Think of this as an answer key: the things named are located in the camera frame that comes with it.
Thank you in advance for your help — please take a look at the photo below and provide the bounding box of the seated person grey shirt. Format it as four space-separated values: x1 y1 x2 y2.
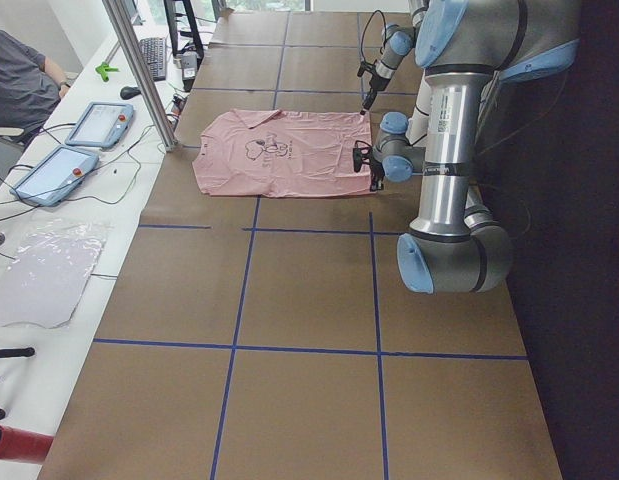
0 30 70 145

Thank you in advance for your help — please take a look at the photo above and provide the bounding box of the red cylinder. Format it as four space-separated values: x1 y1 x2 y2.
0 425 54 464

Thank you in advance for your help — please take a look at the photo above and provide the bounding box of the aluminium frame post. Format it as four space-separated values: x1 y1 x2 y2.
102 0 178 152

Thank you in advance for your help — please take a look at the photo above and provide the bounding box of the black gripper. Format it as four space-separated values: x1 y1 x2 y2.
353 140 385 192
357 60 389 111

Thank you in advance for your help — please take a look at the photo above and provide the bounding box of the blue teach pendant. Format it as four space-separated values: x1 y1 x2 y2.
10 145 99 207
65 102 135 149

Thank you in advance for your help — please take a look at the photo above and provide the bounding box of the black keyboard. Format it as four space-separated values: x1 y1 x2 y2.
138 37 167 81

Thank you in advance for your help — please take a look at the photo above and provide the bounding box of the green plastic clamp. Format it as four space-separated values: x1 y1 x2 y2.
95 62 119 82

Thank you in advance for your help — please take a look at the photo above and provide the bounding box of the blue tape line crosswise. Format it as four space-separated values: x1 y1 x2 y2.
93 338 528 361

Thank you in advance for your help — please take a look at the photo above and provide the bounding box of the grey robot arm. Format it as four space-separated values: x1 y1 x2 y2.
357 1 429 115
353 1 581 294

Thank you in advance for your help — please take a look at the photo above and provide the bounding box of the black computer mouse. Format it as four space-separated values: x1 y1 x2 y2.
119 86 141 100

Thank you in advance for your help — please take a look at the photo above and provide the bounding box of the clear plastic bag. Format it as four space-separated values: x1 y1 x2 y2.
0 218 112 329

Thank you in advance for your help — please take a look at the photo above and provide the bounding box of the blue teach pendant near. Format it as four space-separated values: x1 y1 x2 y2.
10 145 99 207

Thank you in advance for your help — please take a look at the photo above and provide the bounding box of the black tripod leg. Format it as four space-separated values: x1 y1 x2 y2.
0 347 35 359

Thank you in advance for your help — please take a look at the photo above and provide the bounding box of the pink Snoopy t-shirt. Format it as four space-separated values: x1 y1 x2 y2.
192 109 371 198

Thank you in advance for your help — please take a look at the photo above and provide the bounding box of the blue teach pendant far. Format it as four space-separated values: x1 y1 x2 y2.
65 102 135 149

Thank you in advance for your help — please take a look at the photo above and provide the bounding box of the blue tape line lengthwise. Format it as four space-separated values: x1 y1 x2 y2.
209 196 262 480

